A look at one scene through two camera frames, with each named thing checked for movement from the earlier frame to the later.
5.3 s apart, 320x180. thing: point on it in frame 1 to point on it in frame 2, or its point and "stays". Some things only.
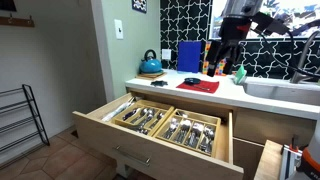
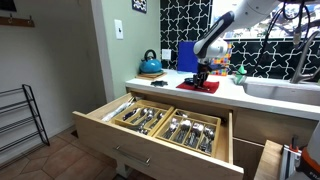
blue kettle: x=150 y=64 stays
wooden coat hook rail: x=21 y=22 stays
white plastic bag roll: x=124 y=107 stays
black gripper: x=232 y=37 to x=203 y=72
